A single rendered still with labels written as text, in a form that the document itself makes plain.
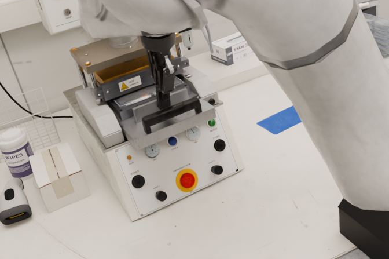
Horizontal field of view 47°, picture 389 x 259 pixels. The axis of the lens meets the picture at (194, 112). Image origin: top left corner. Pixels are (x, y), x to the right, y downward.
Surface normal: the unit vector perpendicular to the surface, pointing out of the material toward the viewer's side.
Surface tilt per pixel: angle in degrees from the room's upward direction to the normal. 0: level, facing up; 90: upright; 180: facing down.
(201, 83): 40
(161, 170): 65
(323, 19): 99
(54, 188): 88
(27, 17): 90
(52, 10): 90
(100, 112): 0
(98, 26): 121
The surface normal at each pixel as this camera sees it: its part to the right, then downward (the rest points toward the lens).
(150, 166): 0.34, -0.04
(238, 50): 0.50, 0.34
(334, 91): 0.15, 0.76
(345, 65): 0.30, 0.61
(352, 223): -0.89, 0.34
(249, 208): -0.17, -0.86
